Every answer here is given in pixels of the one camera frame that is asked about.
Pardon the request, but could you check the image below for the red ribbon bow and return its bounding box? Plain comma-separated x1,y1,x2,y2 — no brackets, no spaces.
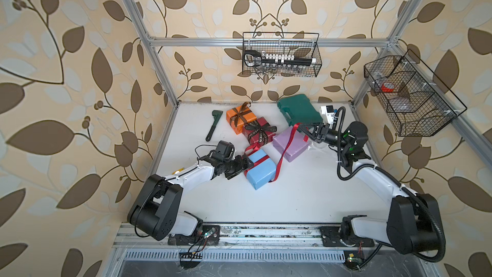
245,123,300,183

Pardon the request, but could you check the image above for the aluminium front rail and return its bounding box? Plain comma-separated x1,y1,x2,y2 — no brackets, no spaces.
112,222,431,251

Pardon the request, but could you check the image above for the black wire basket back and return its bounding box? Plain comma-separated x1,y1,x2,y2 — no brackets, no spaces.
242,32,322,78

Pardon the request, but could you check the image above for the black printed ribbon bow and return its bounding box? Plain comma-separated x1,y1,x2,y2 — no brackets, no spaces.
243,121,278,145

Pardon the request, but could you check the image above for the black wire basket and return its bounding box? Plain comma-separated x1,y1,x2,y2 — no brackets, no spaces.
242,32,322,78
364,49,468,137

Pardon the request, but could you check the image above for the black corrugated cable conduit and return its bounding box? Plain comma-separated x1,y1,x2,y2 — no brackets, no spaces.
336,105,447,263

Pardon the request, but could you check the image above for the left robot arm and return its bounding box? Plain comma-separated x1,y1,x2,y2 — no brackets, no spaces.
127,141,254,244

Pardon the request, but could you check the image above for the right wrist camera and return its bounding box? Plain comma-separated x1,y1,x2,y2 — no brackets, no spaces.
320,105,336,125

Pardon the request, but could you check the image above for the socket set rail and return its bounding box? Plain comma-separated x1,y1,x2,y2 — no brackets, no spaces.
242,50,317,67

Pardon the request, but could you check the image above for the brown ribbon bow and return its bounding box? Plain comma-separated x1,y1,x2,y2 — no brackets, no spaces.
229,101,254,128

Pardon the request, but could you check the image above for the black wire basket right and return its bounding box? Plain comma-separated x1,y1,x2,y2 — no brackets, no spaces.
364,49,468,137

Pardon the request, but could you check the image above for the blue gift box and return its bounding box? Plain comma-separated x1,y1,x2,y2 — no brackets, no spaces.
245,149,277,190

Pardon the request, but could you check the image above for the white ribbon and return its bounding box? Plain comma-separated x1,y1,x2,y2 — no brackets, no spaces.
308,141,337,154

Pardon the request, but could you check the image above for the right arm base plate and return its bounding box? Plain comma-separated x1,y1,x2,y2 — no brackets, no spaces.
319,225,375,248

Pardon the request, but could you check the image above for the orange gift box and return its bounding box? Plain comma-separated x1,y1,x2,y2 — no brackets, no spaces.
225,103,258,135

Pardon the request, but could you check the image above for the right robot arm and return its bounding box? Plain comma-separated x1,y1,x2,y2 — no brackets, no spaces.
293,106,447,263

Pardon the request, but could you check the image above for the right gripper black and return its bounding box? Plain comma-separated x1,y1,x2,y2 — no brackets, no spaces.
299,123,350,152

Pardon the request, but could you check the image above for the purple gift box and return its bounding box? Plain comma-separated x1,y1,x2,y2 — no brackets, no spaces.
272,126,309,162

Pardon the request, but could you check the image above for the green plastic tool case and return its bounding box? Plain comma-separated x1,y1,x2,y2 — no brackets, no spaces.
277,94,323,126

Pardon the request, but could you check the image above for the red object in basket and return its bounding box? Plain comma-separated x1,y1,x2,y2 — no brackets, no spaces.
381,82,395,93

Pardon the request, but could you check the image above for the dark red gift box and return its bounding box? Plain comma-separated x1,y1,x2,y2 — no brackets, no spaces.
242,117,278,146

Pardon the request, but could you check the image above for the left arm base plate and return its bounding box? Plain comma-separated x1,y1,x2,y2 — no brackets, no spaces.
168,224,221,246

